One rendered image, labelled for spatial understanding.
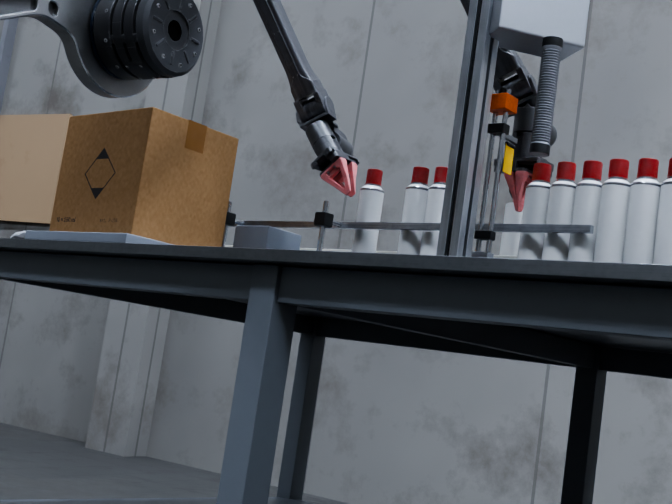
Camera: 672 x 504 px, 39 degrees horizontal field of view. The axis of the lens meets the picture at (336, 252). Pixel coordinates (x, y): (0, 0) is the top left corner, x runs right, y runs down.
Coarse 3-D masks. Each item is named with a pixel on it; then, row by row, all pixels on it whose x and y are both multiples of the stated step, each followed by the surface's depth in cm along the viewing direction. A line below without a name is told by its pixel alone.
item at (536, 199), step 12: (540, 168) 176; (540, 180) 176; (528, 192) 176; (540, 192) 174; (528, 204) 175; (540, 204) 174; (528, 216) 174; (540, 216) 174; (528, 240) 174; (540, 240) 173; (528, 252) 173; (540, 252) 173
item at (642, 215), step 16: (640, 160) 163; (656, 160) 162; (640, 176) 162; (656, 176) 162; (640, 192) 160; (656, 192) 160; (640, 208) 160; (656, 208) 160; (640, 224) 159; (656, 224) 160; (640, 240) 159; (624, 256) 161; (640, 256) 159
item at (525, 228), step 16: (256, 224) 218; (272, 224) 215; (288, 224) 211; (304, 224) 208; (352, 224) 199; (368, 224) 196; (384, 224) 193; (400, 224) 191; (416, 224) 188; (432, 224) 186; (496, 224) 176; (512, 224) 174; (528, 224) 172; (544, 224) 169; (560, 224) 167
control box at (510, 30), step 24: (504, 0) 167; (528, 0) 169; (552, 0) 170; (576, 0) 171; (504, 24) 167; (528, 24) 168; (552, 24) 169; (576, 24) 171; (528, 48) 175; (576, 48) 171
